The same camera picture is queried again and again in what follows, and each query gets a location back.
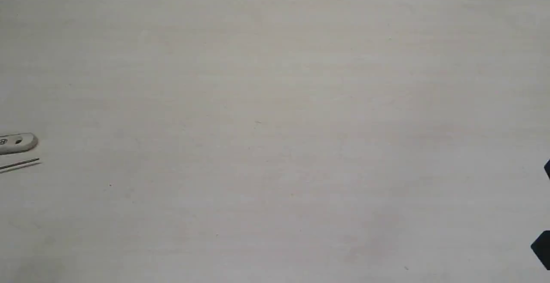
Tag black and gold screwdriver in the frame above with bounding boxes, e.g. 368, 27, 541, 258
0, 158, 40, 172

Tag wide wooden paint brush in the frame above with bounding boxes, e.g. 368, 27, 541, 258
0, 133, 39, 155

